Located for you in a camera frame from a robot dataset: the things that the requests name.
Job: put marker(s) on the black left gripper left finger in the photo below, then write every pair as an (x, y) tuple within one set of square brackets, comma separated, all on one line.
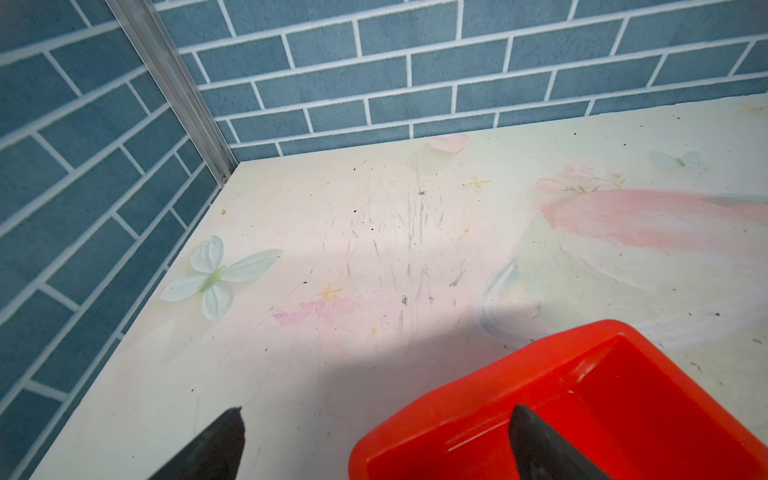
[(215, 453)]

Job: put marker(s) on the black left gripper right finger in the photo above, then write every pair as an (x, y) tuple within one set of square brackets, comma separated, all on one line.
[(540, 452)]

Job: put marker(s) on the red plastic bin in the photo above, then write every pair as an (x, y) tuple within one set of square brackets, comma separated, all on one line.
[(604, 387)]

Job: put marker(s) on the aluminium corner post left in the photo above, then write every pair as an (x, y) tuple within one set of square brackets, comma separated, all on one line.
[(144, 28)]

